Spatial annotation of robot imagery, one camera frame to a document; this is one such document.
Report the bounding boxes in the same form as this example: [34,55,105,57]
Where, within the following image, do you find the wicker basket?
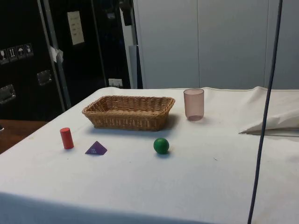
[81,95,176,132]

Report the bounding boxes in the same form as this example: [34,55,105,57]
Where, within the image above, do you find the purple triangular block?
[85,140,108,155]

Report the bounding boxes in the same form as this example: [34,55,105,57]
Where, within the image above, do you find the red cylinder block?
[59,127,75,150]

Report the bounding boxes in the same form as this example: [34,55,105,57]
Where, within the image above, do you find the green ball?
[153,137,170,155]

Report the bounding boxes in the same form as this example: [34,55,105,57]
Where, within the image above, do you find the see-through pink cup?
[183,88,205,122]

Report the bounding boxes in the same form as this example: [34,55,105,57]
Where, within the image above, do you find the pale lockers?
[132,0,299,90]

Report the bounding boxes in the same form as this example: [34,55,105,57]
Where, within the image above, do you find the black cabinet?
[0,0,143,122]

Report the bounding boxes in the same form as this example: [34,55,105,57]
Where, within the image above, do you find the black cable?
[247,0,284,224]

